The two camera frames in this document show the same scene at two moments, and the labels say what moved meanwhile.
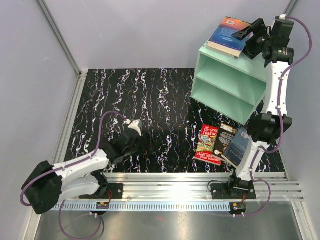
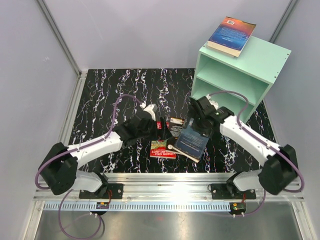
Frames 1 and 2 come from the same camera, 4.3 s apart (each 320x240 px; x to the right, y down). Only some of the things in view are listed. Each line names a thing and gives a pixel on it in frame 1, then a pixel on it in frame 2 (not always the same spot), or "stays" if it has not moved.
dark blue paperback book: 235,151 to 191,141
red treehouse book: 206,145 to 158,148
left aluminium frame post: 81,75 stays
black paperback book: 226,135 to 176,125
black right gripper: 256,25 to 192,114
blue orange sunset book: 223,41 stays
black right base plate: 227,191 stays
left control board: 102,205 stays
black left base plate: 109,191 stays
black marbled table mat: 160,101 stays
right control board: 237,207 stays
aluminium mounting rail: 195,187 stays
